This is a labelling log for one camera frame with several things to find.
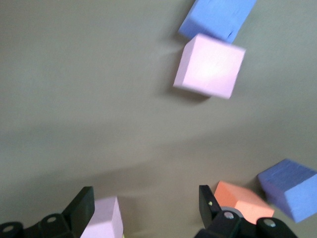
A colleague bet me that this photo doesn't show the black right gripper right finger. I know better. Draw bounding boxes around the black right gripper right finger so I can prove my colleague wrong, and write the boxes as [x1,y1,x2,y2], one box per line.
[194,185,298,238]

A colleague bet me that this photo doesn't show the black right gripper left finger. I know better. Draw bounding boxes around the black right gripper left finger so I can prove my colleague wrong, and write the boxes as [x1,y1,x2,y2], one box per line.
[0,186,96,238]

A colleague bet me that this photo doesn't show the pink foam cube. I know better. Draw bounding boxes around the pink foam cube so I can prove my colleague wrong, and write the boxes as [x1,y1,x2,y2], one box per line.
[79,195,124,238]
[172,33,247,100]

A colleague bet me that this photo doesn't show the orange foam cube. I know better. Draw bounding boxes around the orange foam cube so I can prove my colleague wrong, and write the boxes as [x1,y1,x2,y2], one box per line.
[213,180,275,226]

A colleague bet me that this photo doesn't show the purple foam cube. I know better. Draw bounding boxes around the purple foam cube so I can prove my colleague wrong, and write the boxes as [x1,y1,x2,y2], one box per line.
[178,0,258,43]
[257,158,317,223]

